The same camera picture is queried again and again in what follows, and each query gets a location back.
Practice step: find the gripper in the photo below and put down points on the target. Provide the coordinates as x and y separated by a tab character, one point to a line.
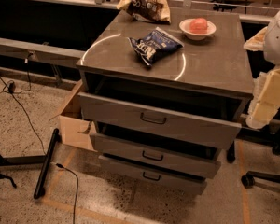
278	41

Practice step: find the grey top drawer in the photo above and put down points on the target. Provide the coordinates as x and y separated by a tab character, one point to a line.
163	122

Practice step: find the grey drawer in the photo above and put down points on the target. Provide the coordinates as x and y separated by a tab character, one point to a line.
154	156
163	122
188	183

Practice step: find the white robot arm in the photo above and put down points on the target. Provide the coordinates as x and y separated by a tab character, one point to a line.
267	40

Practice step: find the grey metal drawer cabinet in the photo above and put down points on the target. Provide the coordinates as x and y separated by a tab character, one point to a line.
210	78

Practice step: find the grey bottom drawer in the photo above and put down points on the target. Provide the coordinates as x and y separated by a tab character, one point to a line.
188	183

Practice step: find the grey middle drawer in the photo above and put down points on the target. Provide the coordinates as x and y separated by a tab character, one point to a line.
154	156

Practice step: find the black chair base with caster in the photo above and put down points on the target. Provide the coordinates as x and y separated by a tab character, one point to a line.
248	180

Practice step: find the white bowl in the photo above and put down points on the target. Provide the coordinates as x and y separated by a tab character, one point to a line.
184	27

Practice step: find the blue chip bag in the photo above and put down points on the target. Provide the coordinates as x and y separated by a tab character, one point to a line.
156	45

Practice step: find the brown chip bag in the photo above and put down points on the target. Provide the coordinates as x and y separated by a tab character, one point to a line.
146	10

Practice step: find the cardboard box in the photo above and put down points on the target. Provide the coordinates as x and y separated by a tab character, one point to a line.
75	131

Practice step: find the black table leg base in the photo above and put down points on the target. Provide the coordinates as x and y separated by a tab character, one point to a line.
44	160

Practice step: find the grey metal bench rail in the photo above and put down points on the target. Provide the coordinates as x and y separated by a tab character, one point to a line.
40	53

